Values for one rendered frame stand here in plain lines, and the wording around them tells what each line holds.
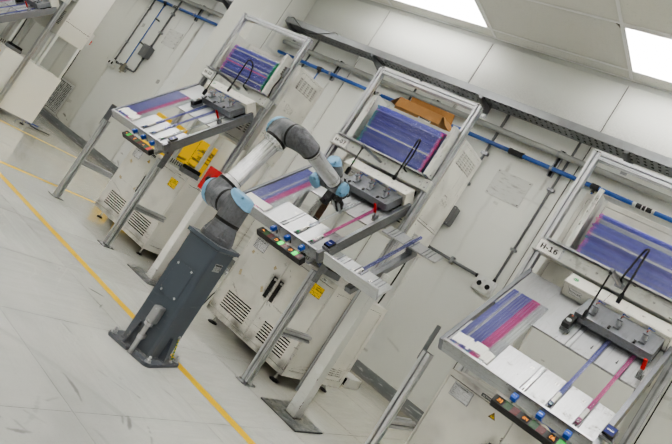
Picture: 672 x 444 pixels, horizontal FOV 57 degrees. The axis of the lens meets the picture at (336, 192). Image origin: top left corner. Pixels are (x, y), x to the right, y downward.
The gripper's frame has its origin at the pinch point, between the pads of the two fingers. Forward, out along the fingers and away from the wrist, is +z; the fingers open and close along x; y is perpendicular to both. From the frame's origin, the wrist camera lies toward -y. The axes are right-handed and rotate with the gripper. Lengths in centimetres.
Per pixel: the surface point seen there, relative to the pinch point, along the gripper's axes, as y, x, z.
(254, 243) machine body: -31, 44, 29
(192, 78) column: 100, 329, 78
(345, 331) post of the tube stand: -46, -50, 15
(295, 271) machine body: -30.0, 7.6, 28.3
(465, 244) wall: 124, 3, 125
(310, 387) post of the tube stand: -72, -51, 32
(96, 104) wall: 60, 532, 167
